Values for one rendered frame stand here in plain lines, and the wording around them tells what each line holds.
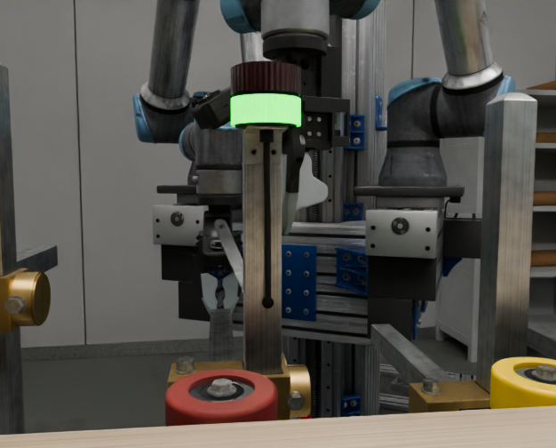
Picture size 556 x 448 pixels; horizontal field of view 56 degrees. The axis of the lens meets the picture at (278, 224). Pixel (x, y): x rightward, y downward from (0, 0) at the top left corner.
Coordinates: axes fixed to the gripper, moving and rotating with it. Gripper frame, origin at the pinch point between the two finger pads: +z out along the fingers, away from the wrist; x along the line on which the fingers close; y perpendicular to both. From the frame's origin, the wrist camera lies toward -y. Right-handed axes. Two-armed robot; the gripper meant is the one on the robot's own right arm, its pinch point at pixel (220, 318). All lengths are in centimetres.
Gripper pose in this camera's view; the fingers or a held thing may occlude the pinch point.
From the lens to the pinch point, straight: 87.4
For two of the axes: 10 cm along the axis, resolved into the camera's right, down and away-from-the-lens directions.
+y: -1.1, -0.9, 9.9
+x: -9.9, 0.1, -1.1
